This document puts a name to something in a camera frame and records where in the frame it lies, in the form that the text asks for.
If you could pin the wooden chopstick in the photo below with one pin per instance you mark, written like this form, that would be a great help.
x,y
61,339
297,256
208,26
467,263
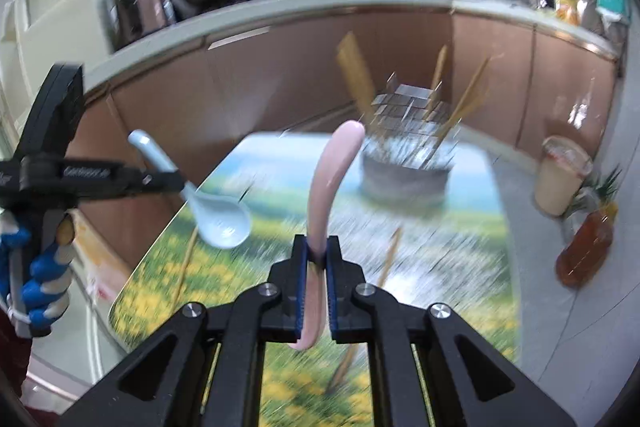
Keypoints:
x,y
185,267
467,92
439,72
363,81
350,67
392,252

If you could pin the white countertop appliance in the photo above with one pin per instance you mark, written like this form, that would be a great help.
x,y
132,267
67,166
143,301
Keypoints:
x,y
55,22

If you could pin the brown electric kettle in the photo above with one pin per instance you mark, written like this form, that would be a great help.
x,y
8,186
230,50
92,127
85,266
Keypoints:
x,y
145,2

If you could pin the amber oil bottle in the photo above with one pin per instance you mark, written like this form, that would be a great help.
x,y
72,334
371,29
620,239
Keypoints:
x,y
585,247

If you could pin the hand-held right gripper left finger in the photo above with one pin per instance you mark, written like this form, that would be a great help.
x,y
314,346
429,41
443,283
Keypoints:
x,y
300,287

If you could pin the light blue ceramic spoon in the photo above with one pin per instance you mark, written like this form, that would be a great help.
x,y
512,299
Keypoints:
x,y
220,217

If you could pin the yellow cooking oil bottle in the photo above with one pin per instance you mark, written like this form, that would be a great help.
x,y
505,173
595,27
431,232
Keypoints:
x,y
570,9

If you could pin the pink ceramic spoon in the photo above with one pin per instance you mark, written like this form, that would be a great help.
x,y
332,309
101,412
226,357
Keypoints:
x,y
325,177

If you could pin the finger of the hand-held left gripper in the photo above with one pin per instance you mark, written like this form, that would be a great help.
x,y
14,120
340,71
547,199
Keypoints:
x,y
120,179

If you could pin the copper kitchen base cabinet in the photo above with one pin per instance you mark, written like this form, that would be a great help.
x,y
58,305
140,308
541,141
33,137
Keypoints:
x,y
250,82

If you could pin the person's left hand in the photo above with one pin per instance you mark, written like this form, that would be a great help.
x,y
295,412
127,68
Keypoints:
x,y
45,287

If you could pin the beige trash bin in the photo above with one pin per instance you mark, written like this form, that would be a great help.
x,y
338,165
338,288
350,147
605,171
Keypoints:
x,y
560,177

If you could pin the green onions in bag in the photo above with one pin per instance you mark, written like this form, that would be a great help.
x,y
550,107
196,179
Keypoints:
x,y
602,187

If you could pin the white kitchen countertop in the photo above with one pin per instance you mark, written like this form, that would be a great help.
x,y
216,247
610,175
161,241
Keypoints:
x,y
300,4

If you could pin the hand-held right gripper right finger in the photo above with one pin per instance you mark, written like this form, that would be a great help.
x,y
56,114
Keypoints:
x,y
332,287

